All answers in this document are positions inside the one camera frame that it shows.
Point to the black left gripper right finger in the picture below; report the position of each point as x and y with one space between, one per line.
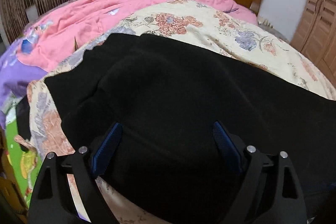
269 190

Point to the black pants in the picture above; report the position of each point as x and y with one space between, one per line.
167 95

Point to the purple floral bedsheet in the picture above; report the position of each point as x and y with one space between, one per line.
18 74

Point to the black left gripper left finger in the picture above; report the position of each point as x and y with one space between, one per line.
52 200

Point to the floral cream bed quilt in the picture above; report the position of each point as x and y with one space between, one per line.
225 35

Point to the pink duvet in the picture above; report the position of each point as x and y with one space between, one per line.
57 33

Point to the beige wooden wardrobe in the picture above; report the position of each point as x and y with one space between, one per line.
315 35

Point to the green play mat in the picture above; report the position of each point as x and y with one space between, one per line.
26 164

